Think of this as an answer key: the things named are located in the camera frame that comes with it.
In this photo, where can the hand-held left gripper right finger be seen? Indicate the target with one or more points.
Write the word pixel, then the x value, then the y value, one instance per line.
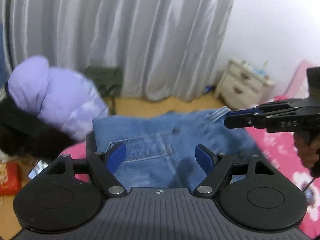
pixel 203 158

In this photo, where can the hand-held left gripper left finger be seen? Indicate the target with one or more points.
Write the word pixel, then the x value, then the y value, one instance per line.
pixel 116 156

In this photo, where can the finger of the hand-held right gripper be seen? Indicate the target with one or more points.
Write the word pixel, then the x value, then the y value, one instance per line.
pixel 240 123
pixel 240 113

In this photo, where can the blue jeans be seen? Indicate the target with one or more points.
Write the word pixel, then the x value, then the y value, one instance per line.
pixel 155 130

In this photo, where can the person's right hand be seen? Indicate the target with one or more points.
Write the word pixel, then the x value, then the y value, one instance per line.
pixel 312 160

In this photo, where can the cream nightstand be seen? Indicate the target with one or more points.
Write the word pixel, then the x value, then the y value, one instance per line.
pixel 237 87

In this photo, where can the small blue packet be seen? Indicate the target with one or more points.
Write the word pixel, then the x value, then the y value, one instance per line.
pixel 208 89

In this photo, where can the pink bed headboard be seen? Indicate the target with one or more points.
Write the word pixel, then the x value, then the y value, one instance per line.
pixel 298 80

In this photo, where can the pink floral blanket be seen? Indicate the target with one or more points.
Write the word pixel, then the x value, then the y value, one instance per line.
pixel 275 160

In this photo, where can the light blue paper item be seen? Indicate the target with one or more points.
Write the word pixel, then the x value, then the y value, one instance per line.
pixel 260 71

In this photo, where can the green folding stool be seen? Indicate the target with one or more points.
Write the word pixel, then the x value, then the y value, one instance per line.
pixel 105 77

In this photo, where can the smartphone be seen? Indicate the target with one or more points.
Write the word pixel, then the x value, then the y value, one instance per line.
pixel 37 170

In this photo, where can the purple puffer jacket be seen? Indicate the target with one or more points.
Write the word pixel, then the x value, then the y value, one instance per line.
pixel 50 92

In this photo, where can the black fluffy cloth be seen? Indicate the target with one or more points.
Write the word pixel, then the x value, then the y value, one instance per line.
pixel 25 135

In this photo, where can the red packet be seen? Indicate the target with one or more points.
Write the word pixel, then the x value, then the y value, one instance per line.
pixel 10 180

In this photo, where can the grey curtain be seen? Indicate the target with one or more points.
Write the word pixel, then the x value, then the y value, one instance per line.
pixel 125 30

